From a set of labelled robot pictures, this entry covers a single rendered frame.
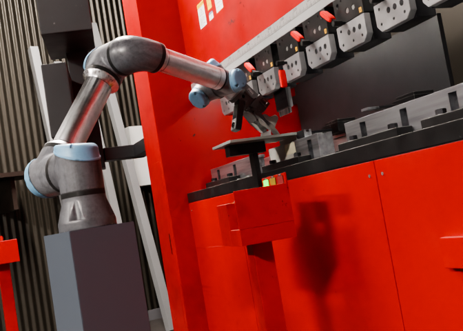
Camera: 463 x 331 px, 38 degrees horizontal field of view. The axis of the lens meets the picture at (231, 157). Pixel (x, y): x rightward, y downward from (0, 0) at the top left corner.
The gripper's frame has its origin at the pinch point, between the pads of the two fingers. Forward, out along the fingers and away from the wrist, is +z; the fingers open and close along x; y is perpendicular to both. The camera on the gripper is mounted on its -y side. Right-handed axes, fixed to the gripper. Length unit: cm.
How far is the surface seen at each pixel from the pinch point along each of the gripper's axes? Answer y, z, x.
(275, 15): 30.0, -28.9, -11.4
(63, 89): -13, -70, 102
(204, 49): 36, -35, 61
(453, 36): 156, 66, 74
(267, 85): 15.1, -12.3, 3.4
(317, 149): -2.1, 10.1, -22.2
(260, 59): 22.4, -20.3, 6.0
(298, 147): -0.4, 8.2, -9.5
